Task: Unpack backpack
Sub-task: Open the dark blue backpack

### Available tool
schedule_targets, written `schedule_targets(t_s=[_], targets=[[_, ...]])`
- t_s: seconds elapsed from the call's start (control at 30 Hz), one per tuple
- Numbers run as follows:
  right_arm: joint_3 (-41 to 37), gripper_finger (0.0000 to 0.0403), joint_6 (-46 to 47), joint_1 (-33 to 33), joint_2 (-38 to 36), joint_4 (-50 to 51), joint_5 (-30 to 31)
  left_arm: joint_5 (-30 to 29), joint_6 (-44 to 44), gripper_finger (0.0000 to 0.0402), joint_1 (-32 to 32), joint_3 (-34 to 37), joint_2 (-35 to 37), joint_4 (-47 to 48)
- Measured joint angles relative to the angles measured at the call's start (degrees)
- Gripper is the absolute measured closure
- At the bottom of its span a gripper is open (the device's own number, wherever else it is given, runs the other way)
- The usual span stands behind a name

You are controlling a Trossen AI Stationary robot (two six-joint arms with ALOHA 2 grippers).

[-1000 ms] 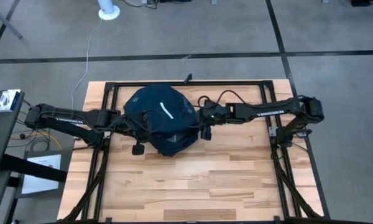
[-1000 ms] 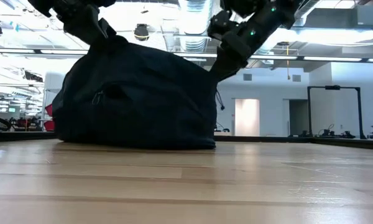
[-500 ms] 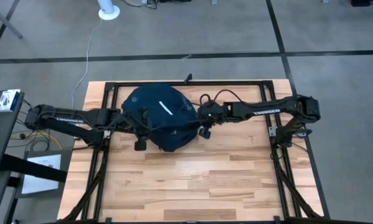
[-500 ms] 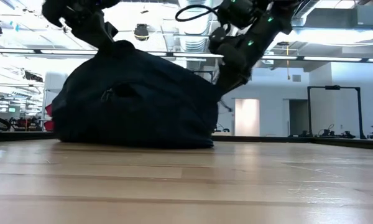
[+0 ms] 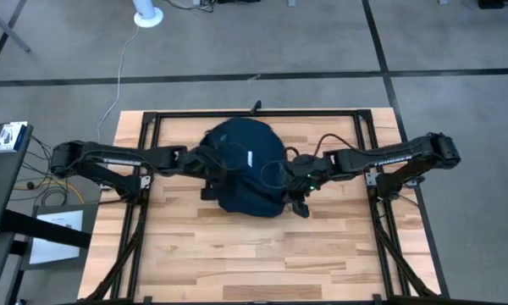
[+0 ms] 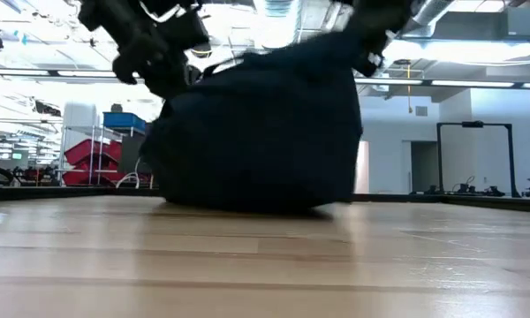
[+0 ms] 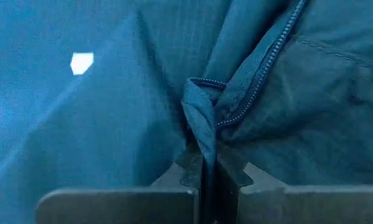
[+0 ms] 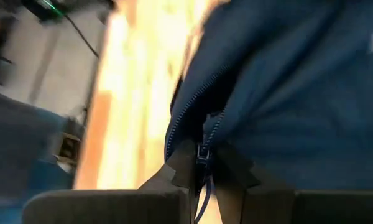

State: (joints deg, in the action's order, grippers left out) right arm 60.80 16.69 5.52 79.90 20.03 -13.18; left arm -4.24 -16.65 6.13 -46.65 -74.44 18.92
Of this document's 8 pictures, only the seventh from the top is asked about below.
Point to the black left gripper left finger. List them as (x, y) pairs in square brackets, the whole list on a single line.
[(127, 208)]

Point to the navy blue backpack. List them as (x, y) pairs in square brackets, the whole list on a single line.
[(112, 124)]

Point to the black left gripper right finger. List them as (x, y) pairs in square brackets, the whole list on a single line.
[(298, 208)]

